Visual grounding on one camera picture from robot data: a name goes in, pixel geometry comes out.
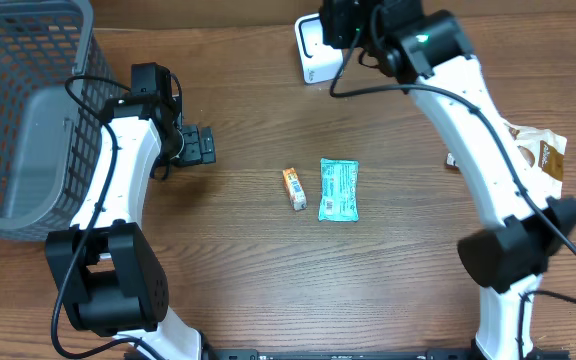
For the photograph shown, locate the small orange white box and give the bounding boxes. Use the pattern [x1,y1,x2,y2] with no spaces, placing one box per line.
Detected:
[282,168,307,211]

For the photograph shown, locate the teal orange snack packet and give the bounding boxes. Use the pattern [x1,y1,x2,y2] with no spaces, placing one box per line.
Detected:
[318,158,359,222]

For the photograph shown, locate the beige brown snack bag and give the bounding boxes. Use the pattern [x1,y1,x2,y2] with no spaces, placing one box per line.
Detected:
[445,118,568,200]

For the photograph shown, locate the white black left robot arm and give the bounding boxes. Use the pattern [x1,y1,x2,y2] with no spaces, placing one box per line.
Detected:
[45,63,217,360]

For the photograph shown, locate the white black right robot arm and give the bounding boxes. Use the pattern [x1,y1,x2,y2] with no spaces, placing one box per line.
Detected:
[319,0,576,359]

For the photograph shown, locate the white barcode scanner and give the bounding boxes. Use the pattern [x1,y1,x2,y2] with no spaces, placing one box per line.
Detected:
[294,13,343,84]

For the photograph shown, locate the grey plastic mesh basket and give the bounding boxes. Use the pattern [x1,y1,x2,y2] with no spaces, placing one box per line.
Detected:
[0,0,122,242]

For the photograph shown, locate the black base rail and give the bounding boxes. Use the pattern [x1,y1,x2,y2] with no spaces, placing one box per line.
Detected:
[125,348,572,360]

